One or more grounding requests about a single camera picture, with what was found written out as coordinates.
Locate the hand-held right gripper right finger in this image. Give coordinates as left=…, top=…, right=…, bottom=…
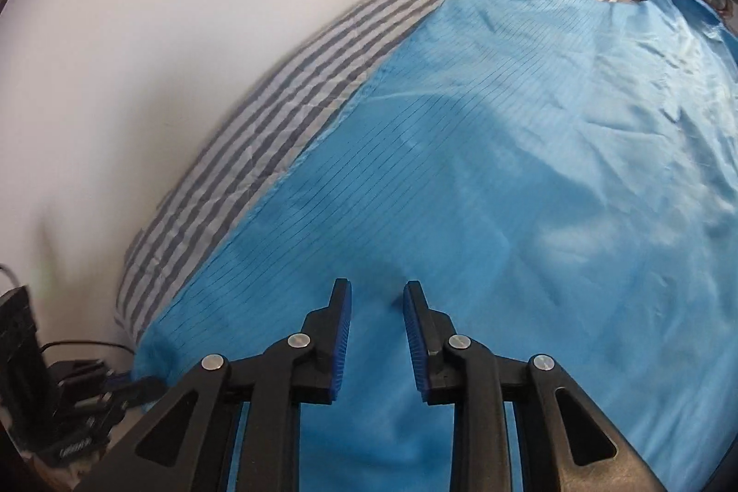
left=402, top=280, right=670, bottom=492

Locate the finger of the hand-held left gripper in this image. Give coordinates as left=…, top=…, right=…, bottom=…
left=105, top=373, right=167, bottom=409

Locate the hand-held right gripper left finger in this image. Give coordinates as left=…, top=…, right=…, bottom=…
left=72, top=278, right=354, bottom=492

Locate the light blue pinstriped coat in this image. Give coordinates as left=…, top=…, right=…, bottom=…
left=131, top=0, right=738, bottom=492

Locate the blue white striped blanket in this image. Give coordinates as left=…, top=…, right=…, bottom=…
left=112, top=0, right=629, bottom=349

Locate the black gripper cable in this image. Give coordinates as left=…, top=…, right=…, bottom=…
left=37, top=338, right=139, bottom=358

